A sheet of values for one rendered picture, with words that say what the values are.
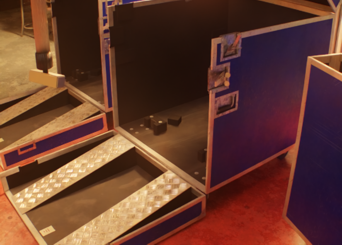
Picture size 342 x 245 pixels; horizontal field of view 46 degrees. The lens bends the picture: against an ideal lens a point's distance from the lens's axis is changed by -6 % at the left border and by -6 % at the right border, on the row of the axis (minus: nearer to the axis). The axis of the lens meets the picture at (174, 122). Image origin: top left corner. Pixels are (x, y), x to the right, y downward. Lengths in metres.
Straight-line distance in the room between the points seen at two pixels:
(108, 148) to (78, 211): 0.47
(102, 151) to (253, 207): 0.94
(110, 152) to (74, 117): 0.57
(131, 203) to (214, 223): 0.44
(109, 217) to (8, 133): 1.33
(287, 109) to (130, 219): 1.04
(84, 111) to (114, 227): 1.17
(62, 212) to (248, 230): 0.98
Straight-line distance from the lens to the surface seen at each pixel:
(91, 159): 2.51
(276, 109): 2.28
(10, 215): 2.39
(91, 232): 2.09
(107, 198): 2.35
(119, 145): 2.55
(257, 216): 2.28
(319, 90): 1.63
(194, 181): 2.19
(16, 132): 3.16
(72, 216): 2.27
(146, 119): 2.66
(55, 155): 2.58
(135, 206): 2.13
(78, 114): 2.99
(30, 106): 3.33
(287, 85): 2.30
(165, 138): 2.57
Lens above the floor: 1.46
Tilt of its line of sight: 28 degrees down
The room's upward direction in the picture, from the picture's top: straight up
